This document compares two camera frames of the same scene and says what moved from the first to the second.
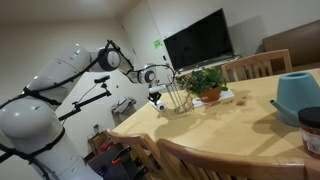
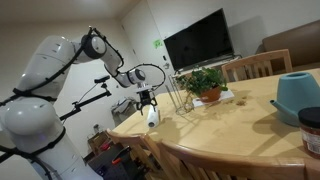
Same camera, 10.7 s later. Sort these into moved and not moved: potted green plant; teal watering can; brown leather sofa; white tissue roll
Moved: white tissue roll
Not moved: brown leather sofa; potted green plant; teal watering can
